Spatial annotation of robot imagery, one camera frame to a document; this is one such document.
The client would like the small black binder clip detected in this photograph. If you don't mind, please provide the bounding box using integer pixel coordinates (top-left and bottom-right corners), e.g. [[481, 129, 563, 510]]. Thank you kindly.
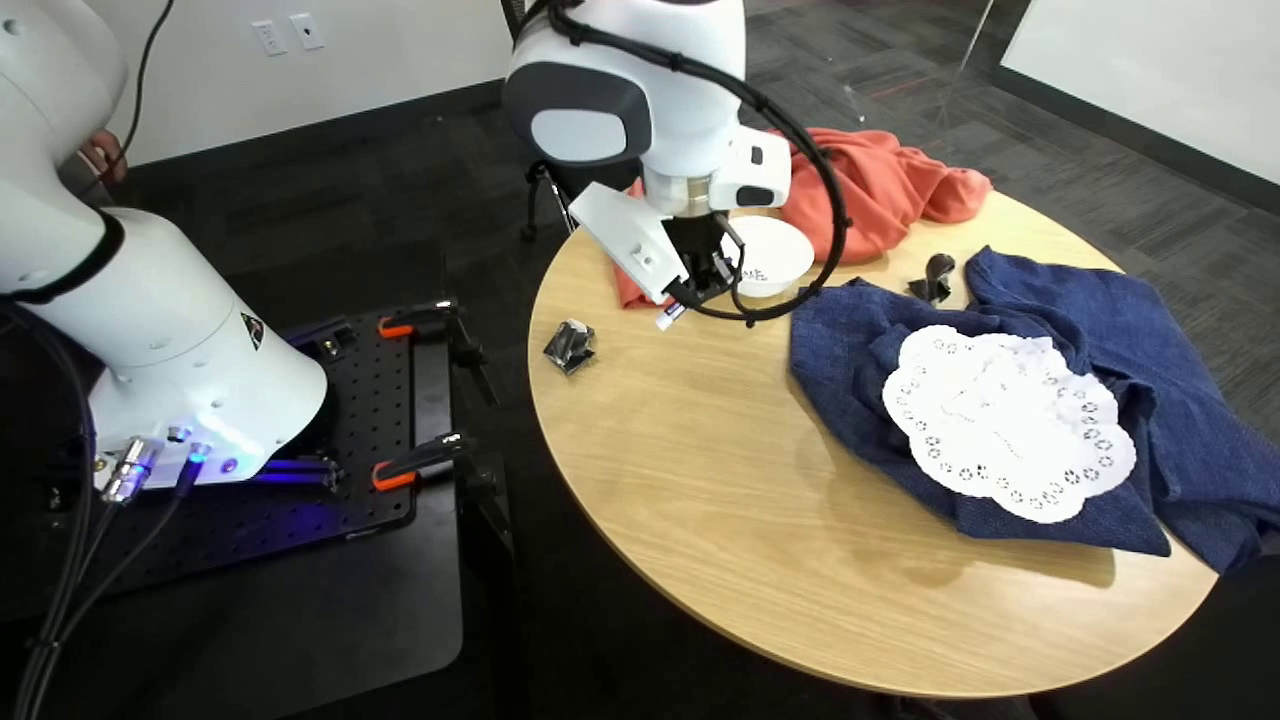
[[541, 318, 599, 376]]

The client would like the white wall outlet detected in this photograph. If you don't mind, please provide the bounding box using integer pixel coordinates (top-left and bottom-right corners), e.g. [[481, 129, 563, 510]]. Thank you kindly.
[[288, 9, 327, 55], [253, 13, 293, 60]]

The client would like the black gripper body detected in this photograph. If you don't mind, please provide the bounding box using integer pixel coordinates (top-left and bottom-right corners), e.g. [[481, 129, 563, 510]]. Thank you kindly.
[[662, 208, 750, 268]]

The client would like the orange cloth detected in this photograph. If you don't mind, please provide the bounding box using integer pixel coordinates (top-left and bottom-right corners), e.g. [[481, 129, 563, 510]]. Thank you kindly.
[[608, 123, 997, 311]]

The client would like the orange cable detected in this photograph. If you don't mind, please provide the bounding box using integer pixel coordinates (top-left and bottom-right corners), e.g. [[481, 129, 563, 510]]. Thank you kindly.
[[72, 123, 133, 184]]

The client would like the small black round object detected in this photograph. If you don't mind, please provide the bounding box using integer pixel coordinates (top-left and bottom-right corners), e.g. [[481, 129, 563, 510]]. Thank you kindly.
[[908, 250, 959, 304]]

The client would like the white paper doily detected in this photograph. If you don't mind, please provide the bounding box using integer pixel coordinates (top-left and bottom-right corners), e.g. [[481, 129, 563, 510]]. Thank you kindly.
[[880, 319, 1139, 528]]

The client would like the black office chair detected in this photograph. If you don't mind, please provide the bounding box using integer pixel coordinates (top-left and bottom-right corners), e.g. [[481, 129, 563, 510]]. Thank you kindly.
[[500, 0, 585, 246]]

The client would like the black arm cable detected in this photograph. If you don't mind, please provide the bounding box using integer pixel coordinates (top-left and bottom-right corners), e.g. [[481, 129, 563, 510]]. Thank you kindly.
[[536, 0, 853, 327]]

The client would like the orange black clamp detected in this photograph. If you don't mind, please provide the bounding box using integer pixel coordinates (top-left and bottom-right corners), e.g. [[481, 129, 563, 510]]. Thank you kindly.
[[367, 430, 475, 498], [375, 298, 466, 343]]

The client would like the dark blue cloth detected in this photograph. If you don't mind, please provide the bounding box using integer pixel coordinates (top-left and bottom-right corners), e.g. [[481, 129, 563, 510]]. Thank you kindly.
[[790, 246, 1280, 581]]

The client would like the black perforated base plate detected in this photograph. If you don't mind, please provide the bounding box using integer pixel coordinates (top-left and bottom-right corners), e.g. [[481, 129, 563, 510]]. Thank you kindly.
[[253, 298, 468, 543]]

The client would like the black wall cable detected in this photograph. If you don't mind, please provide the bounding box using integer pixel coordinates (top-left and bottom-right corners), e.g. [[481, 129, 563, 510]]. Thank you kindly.
[[100, 0, 179, 178]]

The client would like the white wrist camera block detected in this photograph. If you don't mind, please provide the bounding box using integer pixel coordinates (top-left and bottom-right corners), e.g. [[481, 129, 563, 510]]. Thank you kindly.
[[563, 179, 695, 307]]

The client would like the black robot cart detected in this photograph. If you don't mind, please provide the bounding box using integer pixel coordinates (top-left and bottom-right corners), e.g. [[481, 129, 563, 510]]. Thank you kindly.
[[0, 300, 474, 720]]

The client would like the black base cable bundle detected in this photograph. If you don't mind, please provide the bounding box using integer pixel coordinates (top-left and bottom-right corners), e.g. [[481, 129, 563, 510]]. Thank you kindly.
[[7, 334, 208, 720]]

